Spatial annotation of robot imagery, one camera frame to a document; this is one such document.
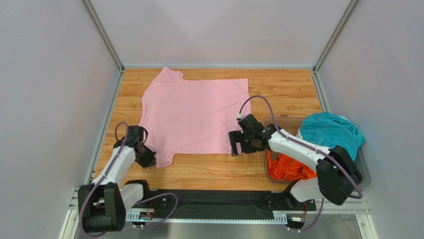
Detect pink t-shirt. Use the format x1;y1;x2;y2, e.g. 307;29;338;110
139;67;251;168

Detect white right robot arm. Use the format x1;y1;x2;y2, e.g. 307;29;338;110
228;114;363;205

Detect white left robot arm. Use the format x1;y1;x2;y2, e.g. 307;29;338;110
77;122;156;239

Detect clear plastic bin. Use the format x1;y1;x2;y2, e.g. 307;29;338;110
263;115;371;188

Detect orange t-shirt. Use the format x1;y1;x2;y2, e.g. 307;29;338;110
265;150;317;181

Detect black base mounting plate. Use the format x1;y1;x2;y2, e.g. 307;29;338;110
146;190;317;220

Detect teal t-shirt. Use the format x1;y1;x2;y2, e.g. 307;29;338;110
297;112;366;161

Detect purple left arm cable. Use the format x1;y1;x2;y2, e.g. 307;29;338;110
78;121;179;238

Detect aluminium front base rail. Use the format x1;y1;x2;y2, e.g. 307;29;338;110
125;190;369;224

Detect aluminium frame rail left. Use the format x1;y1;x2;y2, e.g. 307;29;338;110
81;0;124;183

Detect aluminium frame rail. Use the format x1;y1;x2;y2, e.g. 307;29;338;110
311;0;378;239
81;0;124;183

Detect aluminium frame rail right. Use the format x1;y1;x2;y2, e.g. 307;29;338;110
311;0;378;239

